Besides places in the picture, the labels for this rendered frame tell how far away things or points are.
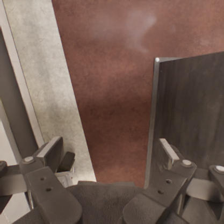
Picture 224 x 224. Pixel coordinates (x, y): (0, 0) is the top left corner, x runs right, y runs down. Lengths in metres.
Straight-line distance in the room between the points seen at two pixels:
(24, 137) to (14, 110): 0.13
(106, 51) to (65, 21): 0.29
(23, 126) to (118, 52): 0.66
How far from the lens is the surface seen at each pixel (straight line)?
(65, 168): 1.08
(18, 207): 0.35
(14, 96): 0.77
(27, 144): 0.82
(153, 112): 1.06
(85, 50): 1.04
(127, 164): 1.22
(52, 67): 1.09
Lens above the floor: 1.02
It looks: 75 degrees down
